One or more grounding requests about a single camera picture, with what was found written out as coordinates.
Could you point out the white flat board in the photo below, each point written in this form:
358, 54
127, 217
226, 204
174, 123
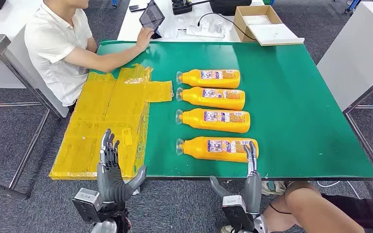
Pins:
275, 33

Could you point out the white power strip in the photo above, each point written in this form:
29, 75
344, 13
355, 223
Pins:
205, 29

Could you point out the black charger device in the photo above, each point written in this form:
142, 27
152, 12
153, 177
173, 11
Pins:
181, 6

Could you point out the seated person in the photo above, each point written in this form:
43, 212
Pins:
54, 48

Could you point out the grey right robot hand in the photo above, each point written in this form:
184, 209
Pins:
252, 193

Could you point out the operator person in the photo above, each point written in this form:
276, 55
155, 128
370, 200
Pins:
318, 209

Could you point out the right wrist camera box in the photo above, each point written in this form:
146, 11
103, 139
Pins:
238, 212

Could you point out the white sneaker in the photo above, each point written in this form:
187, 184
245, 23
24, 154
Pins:
273, 187
226, 229

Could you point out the cardboard box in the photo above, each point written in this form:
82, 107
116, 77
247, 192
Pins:
241, 29

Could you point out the white panel table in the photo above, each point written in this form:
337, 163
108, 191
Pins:
3, 22

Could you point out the clear plastic packaging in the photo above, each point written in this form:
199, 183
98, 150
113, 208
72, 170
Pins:
175, 27

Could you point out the seated person's right forearm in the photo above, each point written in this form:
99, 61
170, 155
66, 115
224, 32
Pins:
123, 59

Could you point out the blue metal rack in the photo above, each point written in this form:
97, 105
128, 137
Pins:
352, 4

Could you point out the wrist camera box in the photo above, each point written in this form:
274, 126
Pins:
86, 204
238, 212

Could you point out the large black bag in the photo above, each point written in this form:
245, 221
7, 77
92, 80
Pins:
230, 6

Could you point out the white desk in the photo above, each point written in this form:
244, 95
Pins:
128, 29

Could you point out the white table with metal frame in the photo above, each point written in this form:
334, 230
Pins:
357, 48

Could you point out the white table leg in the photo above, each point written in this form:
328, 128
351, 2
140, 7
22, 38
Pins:
136, 192

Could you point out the seated person's right hand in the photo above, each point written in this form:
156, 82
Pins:
144, 37

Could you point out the yellow plastic sheet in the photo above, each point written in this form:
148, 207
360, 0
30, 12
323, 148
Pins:
90, 128

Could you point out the black tablet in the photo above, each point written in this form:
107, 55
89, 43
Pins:
151, 16

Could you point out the black phone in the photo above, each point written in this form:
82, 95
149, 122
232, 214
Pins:
136, 8

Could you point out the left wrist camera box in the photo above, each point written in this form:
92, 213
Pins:
86, 204

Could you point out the orange detergent bottle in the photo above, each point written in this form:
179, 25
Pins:
212, 82
212, 126
212, 103
212, 156

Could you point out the white pad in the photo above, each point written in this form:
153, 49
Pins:
257, 20

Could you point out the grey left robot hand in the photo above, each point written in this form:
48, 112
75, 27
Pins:
109, 180

